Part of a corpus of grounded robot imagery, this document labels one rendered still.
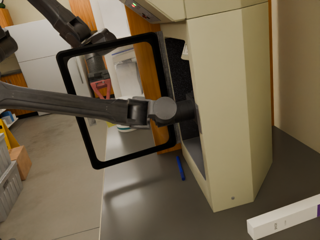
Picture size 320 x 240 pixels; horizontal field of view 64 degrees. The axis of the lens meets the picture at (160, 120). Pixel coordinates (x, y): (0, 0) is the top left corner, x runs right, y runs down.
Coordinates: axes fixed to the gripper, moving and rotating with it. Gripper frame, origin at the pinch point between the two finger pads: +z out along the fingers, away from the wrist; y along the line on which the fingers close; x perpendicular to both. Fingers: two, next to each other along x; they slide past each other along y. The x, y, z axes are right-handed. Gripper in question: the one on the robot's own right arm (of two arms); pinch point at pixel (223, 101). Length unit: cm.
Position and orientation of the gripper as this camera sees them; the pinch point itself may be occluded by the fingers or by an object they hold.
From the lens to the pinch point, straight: 73.8
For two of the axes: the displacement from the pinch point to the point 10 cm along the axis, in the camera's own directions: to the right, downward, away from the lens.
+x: 1.9, 9.1, 3.6
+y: -1.4, -3.3, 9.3
